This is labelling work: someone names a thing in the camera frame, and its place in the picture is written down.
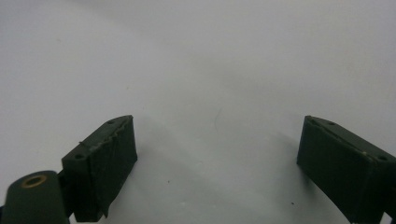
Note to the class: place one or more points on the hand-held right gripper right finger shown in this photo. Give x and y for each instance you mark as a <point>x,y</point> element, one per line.
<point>345,168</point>

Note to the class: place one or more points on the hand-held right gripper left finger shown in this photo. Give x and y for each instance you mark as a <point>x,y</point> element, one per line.
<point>99,168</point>

